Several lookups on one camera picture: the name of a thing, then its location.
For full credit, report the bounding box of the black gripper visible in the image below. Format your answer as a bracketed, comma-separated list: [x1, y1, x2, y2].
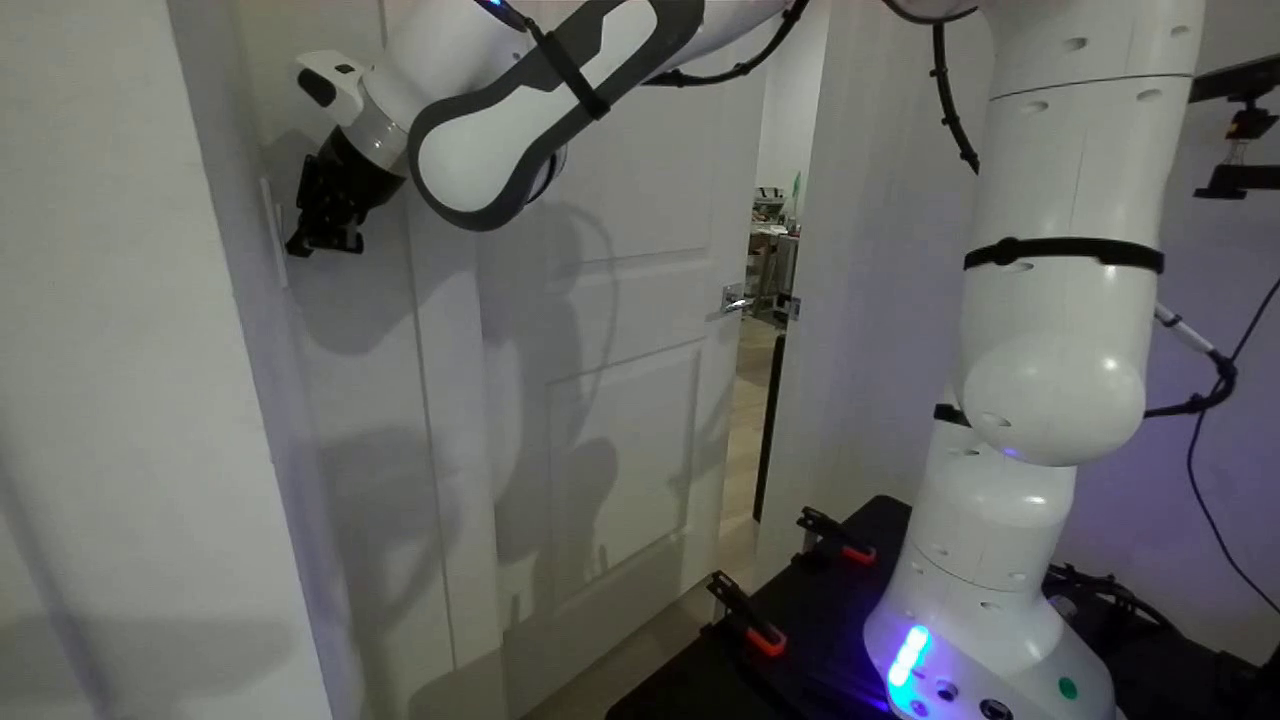
[287, 133, 404, 256]

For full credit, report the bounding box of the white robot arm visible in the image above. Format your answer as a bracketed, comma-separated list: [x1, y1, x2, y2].
[287, 0, 1206, 720]

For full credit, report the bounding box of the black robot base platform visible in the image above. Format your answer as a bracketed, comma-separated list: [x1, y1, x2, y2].
[604, 492, 1280, 720]

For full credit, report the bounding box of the white panel door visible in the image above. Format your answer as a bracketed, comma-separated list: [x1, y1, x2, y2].
[410, 0, 805, 718]

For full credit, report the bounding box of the black orange clamp front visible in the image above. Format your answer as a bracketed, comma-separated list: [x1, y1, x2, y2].
[708, 572, 789, 660]

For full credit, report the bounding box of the black orange clamp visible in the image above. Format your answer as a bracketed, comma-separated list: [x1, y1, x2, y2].
[708, 572, 789, 660]
[794, 510, 879, 570]

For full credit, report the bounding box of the black orange clamp rear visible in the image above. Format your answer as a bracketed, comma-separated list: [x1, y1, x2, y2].
[794, 510, 879, 570]

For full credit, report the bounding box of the silver door handle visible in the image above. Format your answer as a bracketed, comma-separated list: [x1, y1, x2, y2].
[722, 223, 801, 330]

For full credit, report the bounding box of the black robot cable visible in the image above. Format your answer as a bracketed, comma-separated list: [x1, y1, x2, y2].
[914, 15, 1242, 433]

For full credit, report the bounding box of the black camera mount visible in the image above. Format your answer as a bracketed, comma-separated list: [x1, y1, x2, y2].
[1193, 55, 1280, 199]

